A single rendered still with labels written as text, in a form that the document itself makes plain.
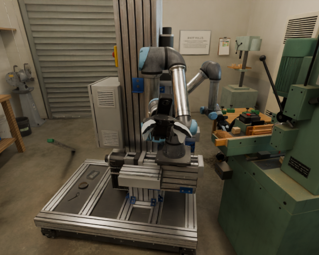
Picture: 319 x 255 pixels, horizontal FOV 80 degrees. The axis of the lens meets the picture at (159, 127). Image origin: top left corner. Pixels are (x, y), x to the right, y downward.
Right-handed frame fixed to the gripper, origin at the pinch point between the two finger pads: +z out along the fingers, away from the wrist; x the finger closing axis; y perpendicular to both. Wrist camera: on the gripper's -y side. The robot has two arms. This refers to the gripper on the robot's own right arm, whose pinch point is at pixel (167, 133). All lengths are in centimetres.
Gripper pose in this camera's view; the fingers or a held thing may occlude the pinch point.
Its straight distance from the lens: 56.1
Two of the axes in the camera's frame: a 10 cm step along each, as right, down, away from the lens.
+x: -9.9, -0.8, -1.5
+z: 1.1, 4.1, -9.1
